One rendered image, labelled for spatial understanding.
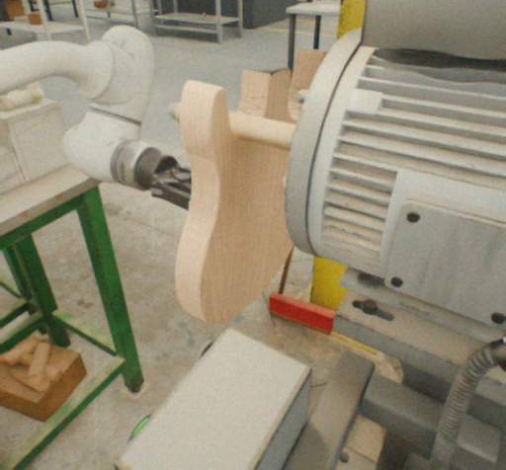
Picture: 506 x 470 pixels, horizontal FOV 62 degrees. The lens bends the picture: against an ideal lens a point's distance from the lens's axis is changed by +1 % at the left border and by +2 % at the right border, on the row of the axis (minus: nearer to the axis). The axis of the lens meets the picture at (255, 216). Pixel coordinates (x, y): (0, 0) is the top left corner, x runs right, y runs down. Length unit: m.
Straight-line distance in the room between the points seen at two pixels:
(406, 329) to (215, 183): 0.27
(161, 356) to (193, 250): 1.34
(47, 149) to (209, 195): 0.75
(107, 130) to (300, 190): 0.52
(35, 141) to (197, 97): 0.77
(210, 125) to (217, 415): 0.29
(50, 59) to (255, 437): 0.63
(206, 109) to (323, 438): 0.36
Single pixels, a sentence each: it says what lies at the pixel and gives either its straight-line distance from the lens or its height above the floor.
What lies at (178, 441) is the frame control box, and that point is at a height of 1.12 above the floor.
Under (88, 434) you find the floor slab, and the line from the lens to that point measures 1.76.
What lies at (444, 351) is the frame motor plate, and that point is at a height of 1.12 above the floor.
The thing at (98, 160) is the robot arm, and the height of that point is 1.11.
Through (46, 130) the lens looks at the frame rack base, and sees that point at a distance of 1.22.
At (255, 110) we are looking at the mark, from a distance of 0.59.
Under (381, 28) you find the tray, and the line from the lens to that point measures 0.38.
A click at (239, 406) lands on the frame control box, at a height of 1.12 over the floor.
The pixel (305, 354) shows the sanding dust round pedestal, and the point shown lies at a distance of 1.86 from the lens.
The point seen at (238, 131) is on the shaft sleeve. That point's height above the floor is 1.25.
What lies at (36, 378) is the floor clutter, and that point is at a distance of 1.72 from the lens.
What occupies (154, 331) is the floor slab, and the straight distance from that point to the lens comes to 1.98.
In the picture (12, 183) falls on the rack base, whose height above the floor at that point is 0.95.
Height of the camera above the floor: 1.45
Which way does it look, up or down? 33 degrees down
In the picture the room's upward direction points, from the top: straight up
